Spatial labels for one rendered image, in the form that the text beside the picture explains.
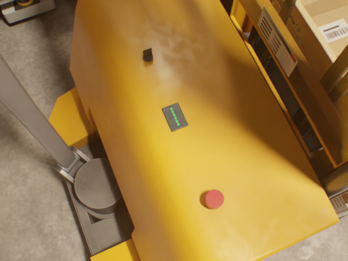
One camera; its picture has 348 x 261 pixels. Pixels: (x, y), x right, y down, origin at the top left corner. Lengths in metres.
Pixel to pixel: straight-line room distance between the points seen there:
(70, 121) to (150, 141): 0.67
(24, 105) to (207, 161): 0.44
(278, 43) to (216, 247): 0.45
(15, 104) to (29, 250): 1.00
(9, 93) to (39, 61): 1.21
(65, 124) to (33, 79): 0.58
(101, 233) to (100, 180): 0.22
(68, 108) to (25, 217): 0.57
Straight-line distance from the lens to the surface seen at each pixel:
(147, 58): 0.94
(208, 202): 0.80
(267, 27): 0.91
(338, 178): 0.83
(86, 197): 1.31
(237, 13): 1.29
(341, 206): 1.39
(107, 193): 1.30
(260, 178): 0.86
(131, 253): 1.34
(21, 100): 0.93
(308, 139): 1.29
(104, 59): 1.00
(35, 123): 1.03
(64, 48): 2.08
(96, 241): 1.44
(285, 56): 0.88
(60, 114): 1.53
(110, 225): 1.44
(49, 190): 1.82
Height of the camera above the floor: 1.71
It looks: 70 degrees down
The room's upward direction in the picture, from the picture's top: 3 degrees clockwise
